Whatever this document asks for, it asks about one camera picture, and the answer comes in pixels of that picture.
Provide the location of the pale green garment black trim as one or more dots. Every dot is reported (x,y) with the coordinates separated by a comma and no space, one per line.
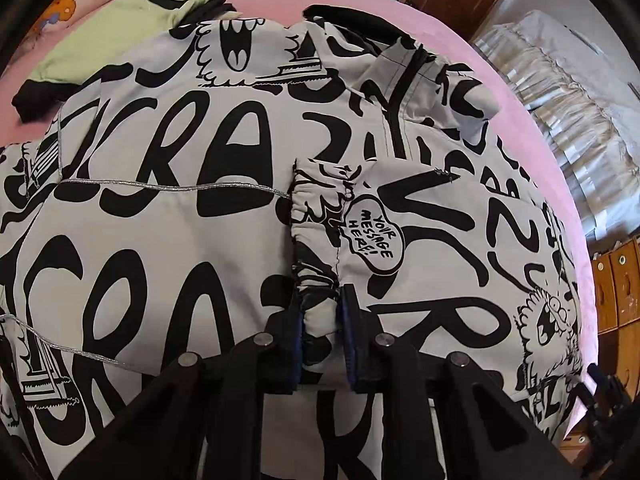
(100,40)

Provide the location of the white lace covered furniture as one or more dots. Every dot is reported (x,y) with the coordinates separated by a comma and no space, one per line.
(575,85)

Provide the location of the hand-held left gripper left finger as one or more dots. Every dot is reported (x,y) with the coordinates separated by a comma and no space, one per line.
(295,345)

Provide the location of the black and white printed jacket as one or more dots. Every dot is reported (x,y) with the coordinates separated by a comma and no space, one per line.
(200,160)

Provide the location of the wooden drawer cabinet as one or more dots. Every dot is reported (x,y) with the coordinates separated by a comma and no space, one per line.
(617,285)

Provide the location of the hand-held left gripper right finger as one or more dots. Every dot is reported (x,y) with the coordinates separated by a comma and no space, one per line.
(350,345)

